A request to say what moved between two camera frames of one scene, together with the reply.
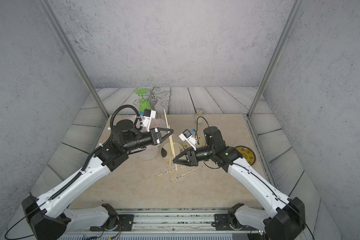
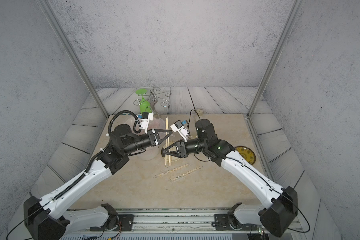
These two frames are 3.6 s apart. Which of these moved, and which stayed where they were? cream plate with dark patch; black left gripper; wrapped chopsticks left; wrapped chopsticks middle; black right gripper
Moved: black right gripper
Stayed: wrapped chopsticks middle; wrapped chopsticks left; black left gripper; cream plate with dark patch
